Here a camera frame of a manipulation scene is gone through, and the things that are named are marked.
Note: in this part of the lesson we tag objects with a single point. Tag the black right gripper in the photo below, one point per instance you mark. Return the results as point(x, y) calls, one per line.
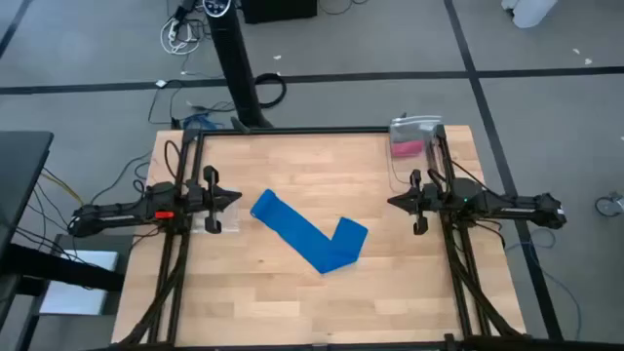
point(429, 200)

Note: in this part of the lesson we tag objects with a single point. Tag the black cabinet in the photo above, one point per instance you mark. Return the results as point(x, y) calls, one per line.
point(278, 10)

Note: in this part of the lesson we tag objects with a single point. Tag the pink bandage roll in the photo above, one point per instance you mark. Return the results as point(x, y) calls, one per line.
point(407, 148)

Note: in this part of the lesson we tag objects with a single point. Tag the blue elastic bandage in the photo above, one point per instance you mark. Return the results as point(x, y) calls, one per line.
point(302, 234)

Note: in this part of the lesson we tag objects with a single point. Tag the black desk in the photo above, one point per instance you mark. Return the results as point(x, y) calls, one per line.
point(19, 170)

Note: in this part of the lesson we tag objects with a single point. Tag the clear plastic zip bag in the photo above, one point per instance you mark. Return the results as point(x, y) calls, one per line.
point(414, 131)

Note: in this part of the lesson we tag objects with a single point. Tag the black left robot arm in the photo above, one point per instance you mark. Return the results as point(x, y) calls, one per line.
point(122, 210)

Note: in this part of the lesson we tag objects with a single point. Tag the red tag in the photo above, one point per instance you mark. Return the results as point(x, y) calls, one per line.
point(165, 214)

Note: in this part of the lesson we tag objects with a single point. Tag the white plastic object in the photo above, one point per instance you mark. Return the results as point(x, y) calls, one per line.
point(531, 12)

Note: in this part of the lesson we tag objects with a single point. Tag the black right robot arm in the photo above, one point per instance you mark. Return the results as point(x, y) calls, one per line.
point(507, 205)

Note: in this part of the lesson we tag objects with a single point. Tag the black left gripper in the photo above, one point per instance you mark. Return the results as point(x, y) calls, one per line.
point(210, 200)

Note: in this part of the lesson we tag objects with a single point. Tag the black frame clamp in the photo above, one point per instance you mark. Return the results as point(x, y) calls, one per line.
point(451, 342)

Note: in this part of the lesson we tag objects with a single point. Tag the black tower fan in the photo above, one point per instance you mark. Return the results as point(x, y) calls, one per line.
point(234, 58)

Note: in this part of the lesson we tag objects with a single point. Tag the black metal table frame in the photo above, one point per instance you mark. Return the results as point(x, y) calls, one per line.
point(317, 130)

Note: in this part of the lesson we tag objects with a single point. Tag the white shelf board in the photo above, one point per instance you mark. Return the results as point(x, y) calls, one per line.
point(73, 297)

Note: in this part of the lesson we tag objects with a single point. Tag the grey caster wheel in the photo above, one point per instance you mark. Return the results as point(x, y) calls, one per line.
point(607, 206)

